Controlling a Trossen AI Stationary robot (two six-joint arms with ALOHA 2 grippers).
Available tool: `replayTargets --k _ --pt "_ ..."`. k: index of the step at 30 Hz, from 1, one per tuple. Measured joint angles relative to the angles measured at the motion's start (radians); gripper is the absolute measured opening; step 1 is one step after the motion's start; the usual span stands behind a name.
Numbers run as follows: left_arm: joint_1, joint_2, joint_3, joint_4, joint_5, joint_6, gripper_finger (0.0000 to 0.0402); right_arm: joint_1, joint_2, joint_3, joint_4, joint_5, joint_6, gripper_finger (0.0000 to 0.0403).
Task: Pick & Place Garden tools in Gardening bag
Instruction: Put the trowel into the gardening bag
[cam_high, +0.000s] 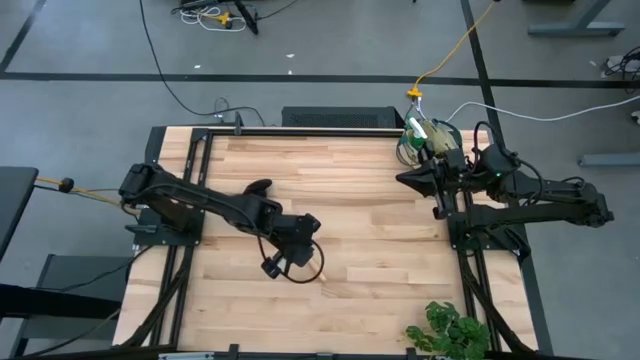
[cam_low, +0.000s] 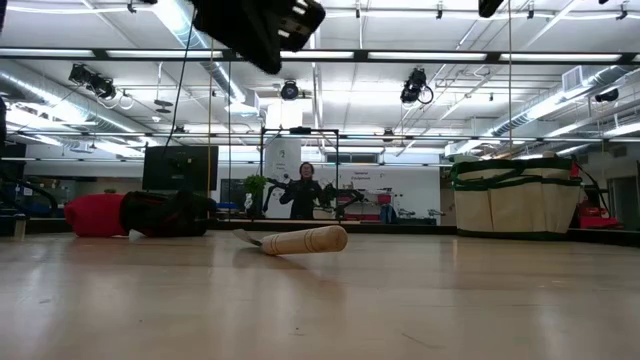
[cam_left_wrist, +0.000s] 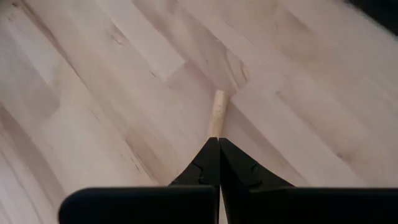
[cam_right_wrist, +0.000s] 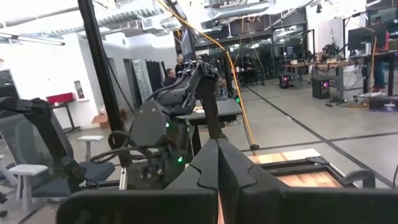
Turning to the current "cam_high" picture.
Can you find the black tripod leg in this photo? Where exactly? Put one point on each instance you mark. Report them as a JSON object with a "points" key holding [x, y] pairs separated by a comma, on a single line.
{"points": [[248, 20]]}

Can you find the green artificial plant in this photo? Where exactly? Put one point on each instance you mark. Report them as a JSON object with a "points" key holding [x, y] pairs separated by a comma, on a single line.
{"points": [[450, 330]]}

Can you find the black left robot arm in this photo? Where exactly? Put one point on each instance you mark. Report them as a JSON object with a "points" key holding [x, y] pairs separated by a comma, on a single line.
{"points": [[200, 197]]}

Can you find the dark desk base frame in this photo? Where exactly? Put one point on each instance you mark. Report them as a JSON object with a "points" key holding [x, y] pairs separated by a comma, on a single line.
{"points": [[75, 272]]}

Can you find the black aluminium table frame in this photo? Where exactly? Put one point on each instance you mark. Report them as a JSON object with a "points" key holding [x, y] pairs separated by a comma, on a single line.
{"points": [[300, 132]]}

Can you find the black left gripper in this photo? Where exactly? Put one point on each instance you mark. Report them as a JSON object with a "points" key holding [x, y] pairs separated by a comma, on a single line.
{"points": [[295, 230]]}

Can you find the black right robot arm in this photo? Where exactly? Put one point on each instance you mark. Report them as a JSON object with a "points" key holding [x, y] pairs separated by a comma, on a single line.
{"points": [[550, 205]]}

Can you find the black computer tower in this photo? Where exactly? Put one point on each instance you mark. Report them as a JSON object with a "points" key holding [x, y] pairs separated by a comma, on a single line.
{"points": [[340, 117]]}

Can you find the black desk top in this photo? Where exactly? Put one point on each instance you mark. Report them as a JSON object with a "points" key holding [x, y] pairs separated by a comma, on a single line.
{"points": [[15, 200]]}

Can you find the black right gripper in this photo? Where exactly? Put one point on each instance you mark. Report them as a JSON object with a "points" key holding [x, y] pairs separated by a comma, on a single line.
{"points": [[440, 210]]}

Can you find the grey table foot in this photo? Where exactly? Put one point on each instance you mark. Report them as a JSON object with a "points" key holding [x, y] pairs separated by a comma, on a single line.
{"points": [[610, 159]]}

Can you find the beige green canvas gardening bag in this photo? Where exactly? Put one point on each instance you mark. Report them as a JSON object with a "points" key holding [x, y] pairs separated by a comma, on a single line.
{"points": [[406, 155]]}

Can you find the grey table leg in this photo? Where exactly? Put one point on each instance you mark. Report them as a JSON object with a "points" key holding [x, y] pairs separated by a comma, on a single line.
{"points": [[575, 29]]}

